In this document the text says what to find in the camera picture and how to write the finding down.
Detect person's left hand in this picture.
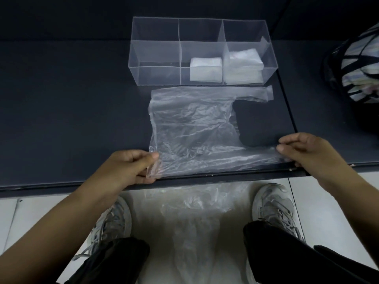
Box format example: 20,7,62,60
86,149,160,204

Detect person's right hand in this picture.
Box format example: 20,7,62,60
276,132,355,191

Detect pile of plastic bags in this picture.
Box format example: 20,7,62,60
133,181,255,284

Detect stack of plastic bags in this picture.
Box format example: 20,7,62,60
223,48,265,86

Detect clear three-compartment plastic box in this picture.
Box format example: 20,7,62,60
128,17,279,87

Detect person's left forearm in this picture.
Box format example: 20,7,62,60
0,186,119,284

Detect person's right forearm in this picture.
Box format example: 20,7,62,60
324,167,379,263

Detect person's left grey shoe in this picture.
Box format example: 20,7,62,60
72,196,133,261

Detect person's grey shoe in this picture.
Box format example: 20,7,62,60
251,183,306,242
72,196,133,261

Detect person's right grey shoe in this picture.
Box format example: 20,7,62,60
251,183,306,242

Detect black white striped tote bag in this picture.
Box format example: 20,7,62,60
322,22,379,105

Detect black trousers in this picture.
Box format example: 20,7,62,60
64,220,379,284

